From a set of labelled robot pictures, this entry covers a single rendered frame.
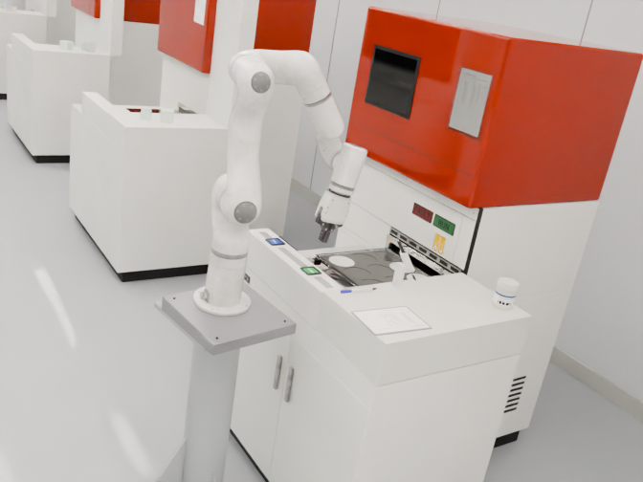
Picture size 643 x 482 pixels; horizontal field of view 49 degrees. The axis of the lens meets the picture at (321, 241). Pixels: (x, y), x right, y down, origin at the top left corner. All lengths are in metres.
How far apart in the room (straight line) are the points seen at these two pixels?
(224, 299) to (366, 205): 1.04
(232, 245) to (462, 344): 0.79
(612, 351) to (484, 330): 1.90
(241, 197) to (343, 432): 0.82
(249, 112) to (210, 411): 1.04
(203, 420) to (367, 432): 0.61
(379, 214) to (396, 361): 1.06
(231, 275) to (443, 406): 0.81
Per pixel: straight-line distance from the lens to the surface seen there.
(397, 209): 2.93
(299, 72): 2.09
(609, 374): 4.20
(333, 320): 2.25
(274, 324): 2.27
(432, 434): 2.43
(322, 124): 2.16
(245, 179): 2.10
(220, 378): 2.41
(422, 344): 2.15
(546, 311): 3.18
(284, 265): 2.48
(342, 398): 2.28
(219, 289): 2.27
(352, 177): 2.25
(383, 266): 2.74
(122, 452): 3.07
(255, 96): 2.00
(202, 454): 2.59
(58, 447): 3.12
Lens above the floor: 1.93
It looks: 21 degrees down
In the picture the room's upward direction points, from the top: 9 degrees clockwise
